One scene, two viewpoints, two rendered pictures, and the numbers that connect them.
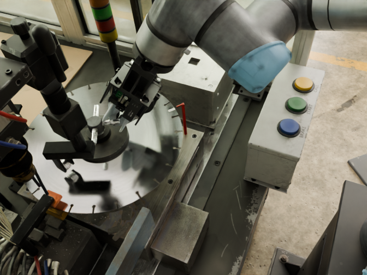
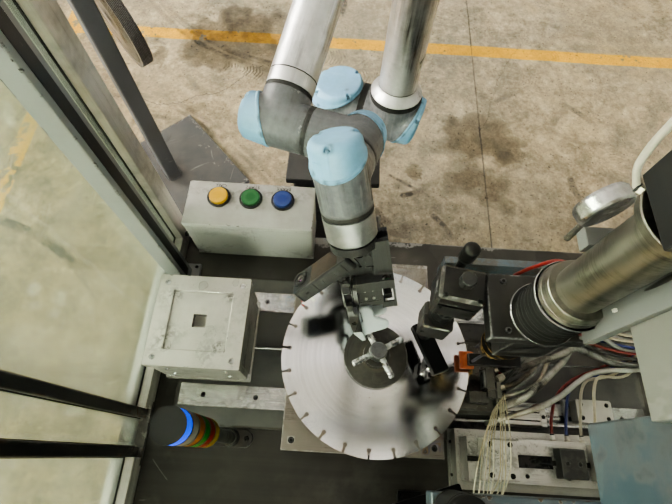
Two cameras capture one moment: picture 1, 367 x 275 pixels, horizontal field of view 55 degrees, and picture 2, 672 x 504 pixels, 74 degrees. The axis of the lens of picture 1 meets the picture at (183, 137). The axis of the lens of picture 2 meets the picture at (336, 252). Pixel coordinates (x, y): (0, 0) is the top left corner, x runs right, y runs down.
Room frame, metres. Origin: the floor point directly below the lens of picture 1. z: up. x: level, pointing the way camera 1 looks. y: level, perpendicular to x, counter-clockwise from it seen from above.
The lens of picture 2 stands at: (0.60, 0.27, 1.74)
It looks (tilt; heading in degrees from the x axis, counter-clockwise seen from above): 65 degrees down; 241
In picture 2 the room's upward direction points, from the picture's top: 3 degrees clockwise
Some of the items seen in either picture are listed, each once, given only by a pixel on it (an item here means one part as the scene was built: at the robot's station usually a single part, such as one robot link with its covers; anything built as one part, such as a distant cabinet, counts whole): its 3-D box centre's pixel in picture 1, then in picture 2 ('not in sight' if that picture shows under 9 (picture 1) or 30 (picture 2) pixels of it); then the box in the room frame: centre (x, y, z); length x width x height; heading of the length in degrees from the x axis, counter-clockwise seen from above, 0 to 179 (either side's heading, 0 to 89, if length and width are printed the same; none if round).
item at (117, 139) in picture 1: (99, 134); (375, 355); (0.45, 0.17, 0.96); 0.11 x 0.11 x 0.03
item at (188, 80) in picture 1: (195, 82); (208, 330); (0.71, -0.05, 0.82); 0.18 x 0.18 x 0.15; 61
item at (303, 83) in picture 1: (303, 85); (218, 196); (0.59, -0.30, 0.90); 0.04 x 0.04 x 0.02
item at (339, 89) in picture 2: not in sight; (339, 100); (0.23, -0.42, 0.91); 0.13 x 0.12 x 0.14; 137
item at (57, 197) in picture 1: (41, 222); (484, 363); (0.28, 0.26, 0.95); 0.10 x 0.03 x 0.07; 151
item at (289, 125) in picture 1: (288, 128); (282, 200); (0.46, -0.23, 0.90); 0.04 x 0.04 x 0.02
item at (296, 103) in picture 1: (296, 105); (250, 198); (0.52, -0.26, 0.90); 0.04 x 0.04 x 0.02
